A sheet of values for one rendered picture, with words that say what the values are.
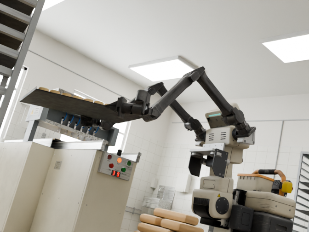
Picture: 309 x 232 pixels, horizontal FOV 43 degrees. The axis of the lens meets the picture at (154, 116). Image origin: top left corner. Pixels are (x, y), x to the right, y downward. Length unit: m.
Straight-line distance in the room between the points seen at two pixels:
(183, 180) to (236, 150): 5.05
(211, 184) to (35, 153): 1.40
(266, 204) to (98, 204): 1.05
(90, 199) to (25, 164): 0.75
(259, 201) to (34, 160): 1.68
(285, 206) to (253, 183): 0.26
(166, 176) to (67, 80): 2.80
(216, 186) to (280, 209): 0.41
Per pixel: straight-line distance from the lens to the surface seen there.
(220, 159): 2.43
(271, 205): 2.52
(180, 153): 7.98
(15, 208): 3.15
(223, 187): 2.47
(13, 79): 1.85
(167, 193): 7.94
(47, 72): 6.89
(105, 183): 2.64
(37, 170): 3.18
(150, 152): 8.15
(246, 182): 2.74
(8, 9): 1.97
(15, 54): 1.91
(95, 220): 2.64
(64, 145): 3.11
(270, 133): 6.89
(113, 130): 3.49
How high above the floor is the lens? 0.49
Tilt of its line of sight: 15 degrees up
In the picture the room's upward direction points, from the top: 14 degrees clockwise
